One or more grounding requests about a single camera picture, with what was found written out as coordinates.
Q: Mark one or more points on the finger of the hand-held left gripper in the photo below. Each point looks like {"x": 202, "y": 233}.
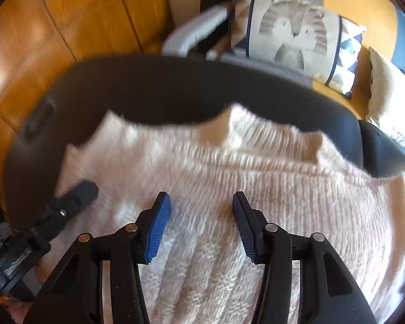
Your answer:
{"x": 79, "y": 194}

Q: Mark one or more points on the black table face plug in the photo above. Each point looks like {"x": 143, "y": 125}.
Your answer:
{"x": 38, "y": 118}

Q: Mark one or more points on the white knit sweater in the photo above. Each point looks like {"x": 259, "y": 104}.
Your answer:
{"x": 256, "y": 175}

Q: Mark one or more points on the animal print cushion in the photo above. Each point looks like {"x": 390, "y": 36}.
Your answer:
{"x": 290, "y": 30}

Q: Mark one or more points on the grey yellow blue sofa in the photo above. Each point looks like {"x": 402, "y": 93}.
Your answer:
{"x": 357, "y": 0}

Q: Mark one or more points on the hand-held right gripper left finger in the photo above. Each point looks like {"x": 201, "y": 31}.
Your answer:
{"x": 157, "y": 229}

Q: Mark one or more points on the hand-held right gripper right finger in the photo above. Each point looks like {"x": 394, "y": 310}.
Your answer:
{"x": 246, "y": 229}

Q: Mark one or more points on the deer print cushion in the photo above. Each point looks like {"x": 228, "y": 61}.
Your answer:
{"x": 388, "y": 101}

